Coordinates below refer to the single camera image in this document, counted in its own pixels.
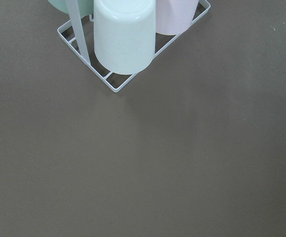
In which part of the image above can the white wire cup rack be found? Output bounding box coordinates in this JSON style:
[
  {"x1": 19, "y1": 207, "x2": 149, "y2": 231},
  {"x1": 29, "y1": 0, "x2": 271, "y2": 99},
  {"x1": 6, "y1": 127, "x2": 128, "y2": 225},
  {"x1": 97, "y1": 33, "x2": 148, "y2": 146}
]
[{"x1": 57, "y1": 0, "x2": 211, "y2": 93}]

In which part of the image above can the pink plastic cup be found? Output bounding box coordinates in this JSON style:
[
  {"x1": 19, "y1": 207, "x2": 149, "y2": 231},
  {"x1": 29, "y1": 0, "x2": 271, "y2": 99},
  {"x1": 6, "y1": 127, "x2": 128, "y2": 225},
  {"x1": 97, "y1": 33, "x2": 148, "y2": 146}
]
[{"x1": 156, "y1": 0, "x2": 199, "y2": 36}]

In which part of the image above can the white plastic cup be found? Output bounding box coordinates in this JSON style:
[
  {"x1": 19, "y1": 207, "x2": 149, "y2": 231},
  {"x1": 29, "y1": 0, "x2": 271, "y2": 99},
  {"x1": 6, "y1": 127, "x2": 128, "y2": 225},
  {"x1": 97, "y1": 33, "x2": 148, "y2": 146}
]
[{"x1": 94, "y1": 0, "x2": 156, "y2": 75}]

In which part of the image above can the mint green plastic cup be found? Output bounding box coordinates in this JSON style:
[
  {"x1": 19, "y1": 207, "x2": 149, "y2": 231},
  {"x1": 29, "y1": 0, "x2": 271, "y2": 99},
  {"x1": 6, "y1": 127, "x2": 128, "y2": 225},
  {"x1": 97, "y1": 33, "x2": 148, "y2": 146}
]
[{"x1": 48, "y1": 0, "x2": 94, "y2": 17}]

